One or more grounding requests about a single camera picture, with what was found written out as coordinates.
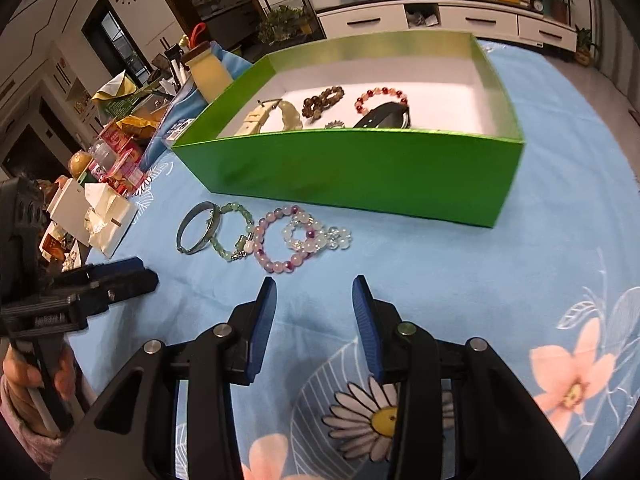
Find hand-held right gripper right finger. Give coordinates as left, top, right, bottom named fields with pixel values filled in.
left=351, top=275, right=581, bottom=480

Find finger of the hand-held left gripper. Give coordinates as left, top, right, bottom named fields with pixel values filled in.
left=62, top=256, right=145, bottom=283
left=90, top=267, right=160, bottom=312

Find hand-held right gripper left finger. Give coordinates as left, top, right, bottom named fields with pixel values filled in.
left=50, top=276, right=278, bottom=480

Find pink bead bracelet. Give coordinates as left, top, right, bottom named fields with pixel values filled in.
left=251, top=204, right=321, bottom=275

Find green cardboard box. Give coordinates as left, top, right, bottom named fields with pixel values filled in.
left=171, top=30, right=526, bottom=229

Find cream square watch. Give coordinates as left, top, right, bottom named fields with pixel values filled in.
left=235, top=97, right=305, bottom=137

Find black strap watch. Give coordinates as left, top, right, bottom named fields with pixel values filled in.
left=352, top=101, right=413, bottom=129

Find brown bead bracelet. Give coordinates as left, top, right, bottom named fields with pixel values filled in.
left=301, top=86, right=346, bottom=122

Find red and white bead bracelet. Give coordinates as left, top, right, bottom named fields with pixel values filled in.
left=354, top=86, right=410, bottom=116

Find person's left forearm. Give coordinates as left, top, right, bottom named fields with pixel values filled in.
left=0, top=377, right=68, bottom=473

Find person's left hand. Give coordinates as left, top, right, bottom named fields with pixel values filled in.
left=0, top=345, right=78, bottom=436

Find tissue pack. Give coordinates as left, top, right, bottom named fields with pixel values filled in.
left=82, top=182, right=140, bottom=258

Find white flat box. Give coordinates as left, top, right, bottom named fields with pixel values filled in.
left=49, top=178, right=93, bottom=233

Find silver bangle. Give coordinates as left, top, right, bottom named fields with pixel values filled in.
left=176, top=201, right=223, bottom=256

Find orange fruit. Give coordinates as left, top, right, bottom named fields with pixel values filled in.
left=68, top=152, right=96, bottom=178

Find red snack packets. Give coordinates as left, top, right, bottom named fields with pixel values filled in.
left=92, top=125, right=148, bottom=196

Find small white carton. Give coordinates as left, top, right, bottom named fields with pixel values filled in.
left=167, top=117, right=196, bottom=141

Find yellow green bag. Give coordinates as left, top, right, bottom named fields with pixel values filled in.
left=90, top=71, right=138, bottom=103

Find black pen holder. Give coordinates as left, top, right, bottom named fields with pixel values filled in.
left=165, top=45, right=188, bottom=86

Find yellow jar with brown lid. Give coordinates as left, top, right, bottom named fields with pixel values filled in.
left=180, top=42, right=235, bottom=106

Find bushy potted plant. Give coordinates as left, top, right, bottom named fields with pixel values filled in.
left=257, top=5, right=318, bottom=46

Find white tv cabinet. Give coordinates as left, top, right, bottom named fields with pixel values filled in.
left=317, top=0, right=578, bottom=53

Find small floor potted plant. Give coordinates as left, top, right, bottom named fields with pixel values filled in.
left=572, top=27, right=601, bottom=66

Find green bead bracelet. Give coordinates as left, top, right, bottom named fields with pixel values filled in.
left=207, top=201, right=256, bottom=262

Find clear bead bracelet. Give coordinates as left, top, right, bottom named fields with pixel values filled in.
left=282, top=212, right=353, bottom=253

